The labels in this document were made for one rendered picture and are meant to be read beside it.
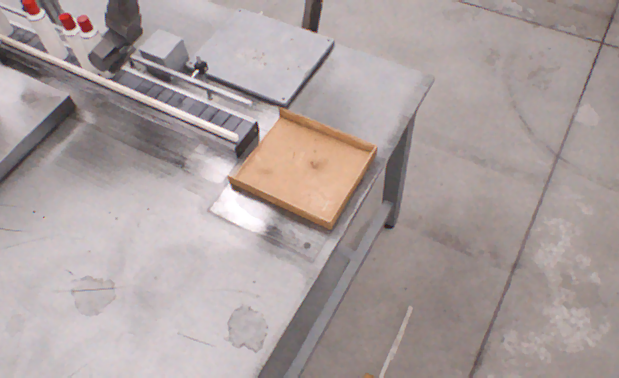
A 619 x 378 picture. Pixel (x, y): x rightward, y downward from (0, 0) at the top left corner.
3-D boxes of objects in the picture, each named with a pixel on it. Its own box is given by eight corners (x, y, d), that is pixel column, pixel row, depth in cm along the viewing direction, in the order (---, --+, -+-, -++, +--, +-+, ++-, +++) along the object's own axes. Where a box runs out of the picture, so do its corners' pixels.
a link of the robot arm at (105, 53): (143, 24, 130) (114, 3, 129) (112, 53, 124) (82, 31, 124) (140, 52, 140) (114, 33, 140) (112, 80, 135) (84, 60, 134)
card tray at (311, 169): (229, 183, 139) (226, 174, 136) (280, 115, 151) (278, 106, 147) (330, 230, 129) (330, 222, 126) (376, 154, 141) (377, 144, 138)
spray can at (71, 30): (82, 74, 158) (51, 19, 141) (93, 63, 160) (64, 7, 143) (94, 79, 156) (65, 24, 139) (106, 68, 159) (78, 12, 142)
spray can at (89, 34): (97, 76, 157) (68, 21, 140) (108, 65, 159) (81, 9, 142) (110, 82, 155) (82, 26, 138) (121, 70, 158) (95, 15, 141)
